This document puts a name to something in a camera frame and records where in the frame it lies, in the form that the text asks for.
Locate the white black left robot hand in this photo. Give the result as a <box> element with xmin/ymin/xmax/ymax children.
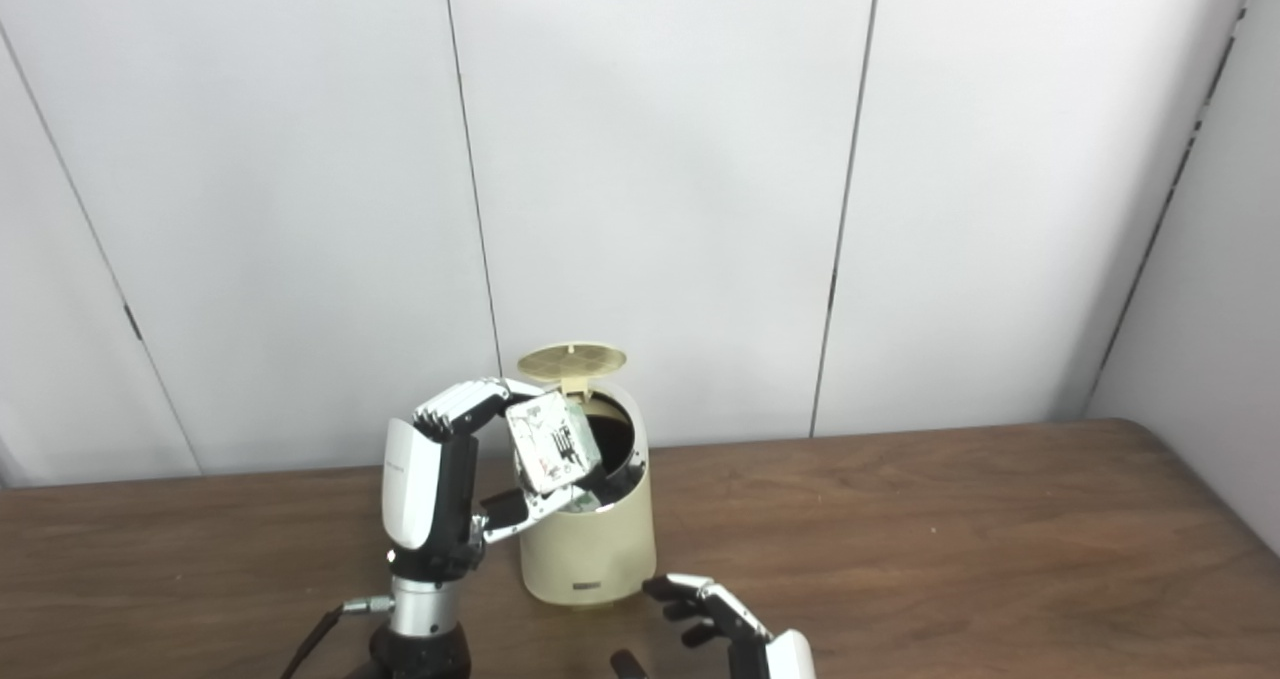
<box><xmin>381</xmin><ymin>377</ymin><xmax>601</xmax><ymax>582</ymax></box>

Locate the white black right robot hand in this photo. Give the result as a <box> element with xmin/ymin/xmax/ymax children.
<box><xmin>610</xmin><ymin>573</ymin><xmax>816</xmax><ymax>679</ymax></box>

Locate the small white milk carton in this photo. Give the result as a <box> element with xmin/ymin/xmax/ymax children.
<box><xmin>505</xmin><ymin>392</ymin><xmax>603</xmax><ymax>497</ymax></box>

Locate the cream-colored desktop trash bin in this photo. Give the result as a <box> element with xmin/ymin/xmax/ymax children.
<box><xmin>518</xmin><ymin>384</ymin><xmax>657</xmax><ymax>610</ymax></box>

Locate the round cream bin lid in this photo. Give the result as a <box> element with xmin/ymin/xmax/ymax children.
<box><xmin>517</xmin><ymin>342</ymin><xmax>628</xmax><ymax>397</ymax></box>

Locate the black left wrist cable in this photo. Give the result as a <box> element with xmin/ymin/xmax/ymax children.
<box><xmin>280</xmin><ymin>596</ymin><xmax>396</xmax><ymax>679</ymax></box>

